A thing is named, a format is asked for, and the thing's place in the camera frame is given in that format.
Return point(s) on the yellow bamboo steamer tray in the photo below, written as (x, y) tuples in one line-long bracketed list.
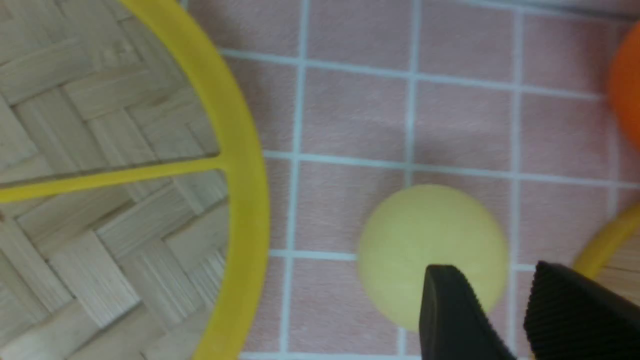
[(611, 258)]

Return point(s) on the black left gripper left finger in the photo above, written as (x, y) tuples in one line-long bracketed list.
[(452, 323)]

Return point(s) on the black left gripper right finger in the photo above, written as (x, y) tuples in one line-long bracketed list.
[(571, 317)]

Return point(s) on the yellow bun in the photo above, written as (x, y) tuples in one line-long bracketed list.
[(430, 224)]

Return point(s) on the pink checkered tablecloth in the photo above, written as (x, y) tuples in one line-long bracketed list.
[(355, 99)]

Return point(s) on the yellow bamboo steamer lid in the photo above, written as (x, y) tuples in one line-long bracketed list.
[(135, 212)]

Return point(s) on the orange fruit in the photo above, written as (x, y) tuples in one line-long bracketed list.
[(623, 85)]

